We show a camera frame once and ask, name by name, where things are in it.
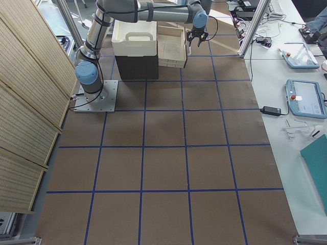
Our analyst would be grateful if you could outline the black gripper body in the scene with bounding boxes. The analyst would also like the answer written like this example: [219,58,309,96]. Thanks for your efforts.
[186,27,208,42]

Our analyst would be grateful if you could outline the light wooden drawer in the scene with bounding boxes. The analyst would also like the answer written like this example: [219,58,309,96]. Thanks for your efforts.
[157,26,188,68]

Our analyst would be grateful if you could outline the dark wooden drawer cabinet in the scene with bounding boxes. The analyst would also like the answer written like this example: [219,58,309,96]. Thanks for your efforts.
[115,55,159,80]

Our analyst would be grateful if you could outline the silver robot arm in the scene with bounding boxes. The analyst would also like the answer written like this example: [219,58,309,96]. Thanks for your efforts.
[75,1,212,105]

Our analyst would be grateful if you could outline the cream plastic tray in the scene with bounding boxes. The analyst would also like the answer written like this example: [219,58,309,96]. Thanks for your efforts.
[111,20,157,57]

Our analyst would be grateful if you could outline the small black power brick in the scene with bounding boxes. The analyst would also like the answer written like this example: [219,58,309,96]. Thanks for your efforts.
[260,106,282,116]

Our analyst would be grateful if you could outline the blue teach pendant far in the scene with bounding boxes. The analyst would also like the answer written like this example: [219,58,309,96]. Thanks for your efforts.
[279,42,320,69]

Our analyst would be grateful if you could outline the blue teach pendant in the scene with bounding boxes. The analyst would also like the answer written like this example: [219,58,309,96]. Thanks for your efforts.
[285,79,326,119]
[279,42,320,69]

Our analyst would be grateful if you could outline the blue teach pendant near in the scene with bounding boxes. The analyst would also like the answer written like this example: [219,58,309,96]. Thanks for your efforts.
[285,79,326,119]

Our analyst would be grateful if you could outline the perforated wooden panel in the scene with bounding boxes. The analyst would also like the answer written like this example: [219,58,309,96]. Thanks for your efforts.
[1,1,77,213]

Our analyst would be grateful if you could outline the aluminium frame post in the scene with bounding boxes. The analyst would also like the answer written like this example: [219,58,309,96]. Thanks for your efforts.
[239,0,270,58]

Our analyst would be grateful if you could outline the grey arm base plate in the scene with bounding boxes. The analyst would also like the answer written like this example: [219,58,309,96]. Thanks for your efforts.
[72,80,119,113]

